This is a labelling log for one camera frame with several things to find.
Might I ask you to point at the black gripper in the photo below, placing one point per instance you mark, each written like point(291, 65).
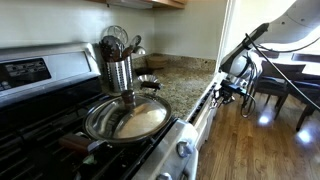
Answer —
point(235, 90)

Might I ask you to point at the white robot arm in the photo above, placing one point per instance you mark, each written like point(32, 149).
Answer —
point(300, 20)

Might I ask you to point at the silver stove knob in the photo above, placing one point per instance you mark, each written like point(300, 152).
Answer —
point(164, 177)
point(184, 149)

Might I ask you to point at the dark wooden chair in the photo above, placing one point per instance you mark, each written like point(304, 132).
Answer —
point(306, 96)
point(280, 86)

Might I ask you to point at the round wooden bowl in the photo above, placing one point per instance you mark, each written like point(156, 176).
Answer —
point(156, 62)

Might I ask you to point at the steel lid wooden knob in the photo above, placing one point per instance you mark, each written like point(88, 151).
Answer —
point(140, 120)

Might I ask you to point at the dark dining table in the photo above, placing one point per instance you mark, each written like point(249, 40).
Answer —
point(300, 56)

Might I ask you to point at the steel ladle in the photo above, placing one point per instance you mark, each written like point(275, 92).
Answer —
point(139, 50)

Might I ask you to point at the steel serving spoon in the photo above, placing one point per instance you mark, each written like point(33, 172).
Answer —
point(135, 40)

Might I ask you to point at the perforated steel utensil holder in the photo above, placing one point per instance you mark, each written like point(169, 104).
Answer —
point(119, 76)

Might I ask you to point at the brown wooden spatula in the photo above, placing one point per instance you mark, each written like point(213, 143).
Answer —
point(126, 52)

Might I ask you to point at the dark wooden spoon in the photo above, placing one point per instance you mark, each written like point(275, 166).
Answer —
point(110, 48)

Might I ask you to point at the grey range hood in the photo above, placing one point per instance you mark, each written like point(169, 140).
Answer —
point(128, 3)

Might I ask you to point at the stainless steel gas stove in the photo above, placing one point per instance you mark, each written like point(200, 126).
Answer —
point(33, 76)

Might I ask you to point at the white door frame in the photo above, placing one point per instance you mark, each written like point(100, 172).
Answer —
point(224, 33)

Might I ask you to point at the wooden wall cabinet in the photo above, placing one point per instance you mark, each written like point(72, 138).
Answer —
point(170, 2)

